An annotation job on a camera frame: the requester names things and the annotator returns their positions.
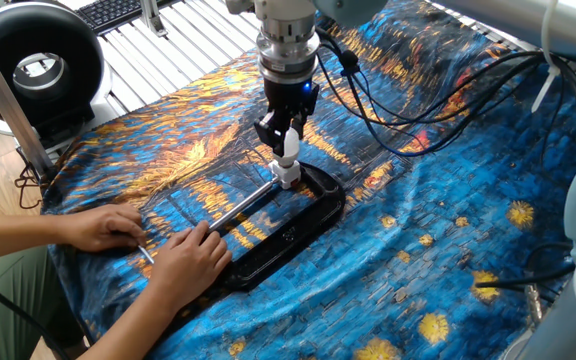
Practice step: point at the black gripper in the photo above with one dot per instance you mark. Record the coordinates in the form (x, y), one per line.
(290, 97)

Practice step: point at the white light bulb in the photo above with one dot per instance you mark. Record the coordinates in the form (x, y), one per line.
(290, 147)

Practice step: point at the white socket metal rod stand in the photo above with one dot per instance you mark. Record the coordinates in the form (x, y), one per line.
(288, 175)

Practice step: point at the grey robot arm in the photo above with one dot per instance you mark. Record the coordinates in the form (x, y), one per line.
(518, 25)

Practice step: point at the person's left forearm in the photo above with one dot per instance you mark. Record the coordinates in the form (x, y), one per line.
(13, 240)

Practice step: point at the person's right forearm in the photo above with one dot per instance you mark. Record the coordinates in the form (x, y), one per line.
(128, 330)

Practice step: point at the person's right hand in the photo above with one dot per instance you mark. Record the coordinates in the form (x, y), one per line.
(190, 265)

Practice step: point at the person's left hand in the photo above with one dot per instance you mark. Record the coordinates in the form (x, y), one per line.
(103, 227)

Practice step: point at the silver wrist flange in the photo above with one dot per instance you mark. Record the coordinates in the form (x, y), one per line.
(288, 50)

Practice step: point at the black plastic tray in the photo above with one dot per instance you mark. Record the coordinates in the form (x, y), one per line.
(288, 235)

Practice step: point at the starry night painting tablecloth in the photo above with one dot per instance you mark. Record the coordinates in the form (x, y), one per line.
(418, 225)

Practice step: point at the black keyboard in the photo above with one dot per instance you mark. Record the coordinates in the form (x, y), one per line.
(113, 12)

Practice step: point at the green trousers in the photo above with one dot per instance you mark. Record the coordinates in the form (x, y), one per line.
(8, 310)

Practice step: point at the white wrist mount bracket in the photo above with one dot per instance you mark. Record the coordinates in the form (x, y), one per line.
(248, 5)

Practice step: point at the thin aluminium post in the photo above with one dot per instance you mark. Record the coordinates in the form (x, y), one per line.
(150, 17)

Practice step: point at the thick aluminium post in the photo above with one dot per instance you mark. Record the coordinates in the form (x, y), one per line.
(3, 95)

